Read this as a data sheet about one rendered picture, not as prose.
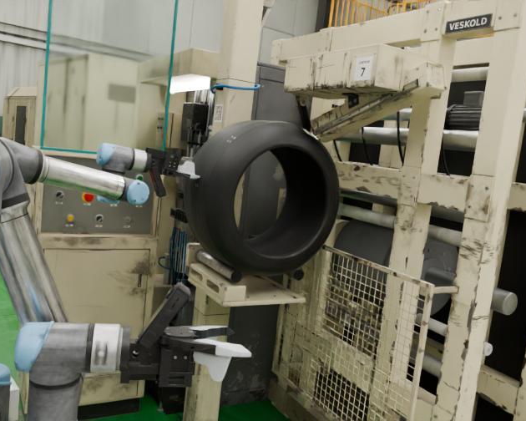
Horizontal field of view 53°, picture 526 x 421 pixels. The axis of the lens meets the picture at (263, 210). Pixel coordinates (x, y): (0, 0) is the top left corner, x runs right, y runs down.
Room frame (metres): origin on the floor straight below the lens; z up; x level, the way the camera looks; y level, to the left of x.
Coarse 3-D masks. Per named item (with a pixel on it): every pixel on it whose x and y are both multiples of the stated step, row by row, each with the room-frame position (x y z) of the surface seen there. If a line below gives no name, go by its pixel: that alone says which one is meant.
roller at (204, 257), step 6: (198, 252) 2.20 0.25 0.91; (204, 252) 2.17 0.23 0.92; (198, 258) 2.18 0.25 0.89; (204, 258) 2.13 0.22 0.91; (210, 258) 2.09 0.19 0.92; (216, 258) 2.09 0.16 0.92; (210, 264) 2.07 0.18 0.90; (216, 264) 2.03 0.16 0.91; (222, 264) 2.00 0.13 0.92; (216, 270) 2.02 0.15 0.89; (222, 270) 1.97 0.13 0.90; (228, 270) 1.94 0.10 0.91; (234, 270) 1.92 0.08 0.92; (228, 276) 1.93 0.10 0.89; (234, 276) 1.91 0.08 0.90; (240, 276) 1.92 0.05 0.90
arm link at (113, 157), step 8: (104, 144) 1.73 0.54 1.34; (104, 152) 1.70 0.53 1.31; (112, 152) 1.72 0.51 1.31; (120, 152) 1.73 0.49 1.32; (128, 152) 1.75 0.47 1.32; (96, 160) 1.74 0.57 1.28; (104, 160) 1.71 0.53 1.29; (112, 160) 1.72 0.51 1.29; (120, 160) 1.73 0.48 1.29; (128, 160) 1.74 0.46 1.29; (104, 168) 1.72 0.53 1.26; (112, 168) 1.72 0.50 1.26; (120, 168) 1.73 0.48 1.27; (128, 168) 1.76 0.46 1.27
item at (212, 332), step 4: (192, 328) 0.88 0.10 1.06; (196, 328) 0.88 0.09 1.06; (200, 328) 0.89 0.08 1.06; (204, 328) 0.89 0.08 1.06; (208, 328) 0.89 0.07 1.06; (212, 328) 0.90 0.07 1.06; (216, 328) 0.90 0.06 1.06; (220, 328) 0.91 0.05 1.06; (224, 328) 0.92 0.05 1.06; (228, 328) 0.92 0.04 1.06; (196, 332) 0.88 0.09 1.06; (200, 332) 0.88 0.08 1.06; (204, 332) 0.88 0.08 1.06; (208, 332) 0.89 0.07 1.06; (212, 332) 0.90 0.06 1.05; (216, 332) 0.90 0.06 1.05; (220, 332) 0.91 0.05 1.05; (224, 332) 0.92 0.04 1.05; (228, 332) 0.92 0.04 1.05; (232, 332) 0.93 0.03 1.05; (200, 336) 0.87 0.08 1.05; (204, 336) 0.88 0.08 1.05; (208, 336) 0.89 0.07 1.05; (212, 336) 0.90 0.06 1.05; (216, 336) 0.90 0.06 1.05; (216, 340) 0.92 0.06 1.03
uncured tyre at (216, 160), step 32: (224, 128) 2.07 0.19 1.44; (256, 128) 1.92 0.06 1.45; (288, 128) 1.97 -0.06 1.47; (192, 160) 2.04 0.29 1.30; (224, 160) 1.85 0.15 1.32; (288, 160) 2.28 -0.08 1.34; (320, 160) 2.02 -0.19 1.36; (192, 192) 1.94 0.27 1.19; (224, 192) 1.83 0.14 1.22; (288, 192) 2.31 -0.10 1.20; (320, 192) 2.23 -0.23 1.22; (192, 224) 1.98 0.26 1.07; (224, 224) 1.84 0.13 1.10; (288, 224) 2.30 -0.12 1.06; (320, 224) 2.06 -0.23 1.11; (224, 256) 1.89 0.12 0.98; (256, 256) 1.90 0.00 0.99; (288, 256) 1.97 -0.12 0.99
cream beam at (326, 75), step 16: (352, 48) 1.99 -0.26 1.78; (368, 48) 1.91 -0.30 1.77; (384, 48) 1.87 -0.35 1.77; (400, 48) 1.91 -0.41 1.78; (288, 64) 2.36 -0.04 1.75; (304, 64) 2.25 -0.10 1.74; (320, 64) 2.15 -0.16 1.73; (336, 64) 2.05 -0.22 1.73; (352, 64) 1.97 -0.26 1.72; (384, 64) 1.87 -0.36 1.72; (400, 64) 1.91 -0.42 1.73; (416, 64) 1.95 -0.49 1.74; (288, 80) 2.35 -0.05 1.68; (304, 80) 2.24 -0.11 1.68; (320, 80) 2.14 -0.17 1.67; (336, 80) 2.04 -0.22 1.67; (352, 80) 1.96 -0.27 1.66; (368, 80) 1.88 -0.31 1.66; (384, 80) 1.88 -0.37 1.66; (400, 80) 1.91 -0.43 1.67; (320, 96) 2.40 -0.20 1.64; (336, 96) 2.32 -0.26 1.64
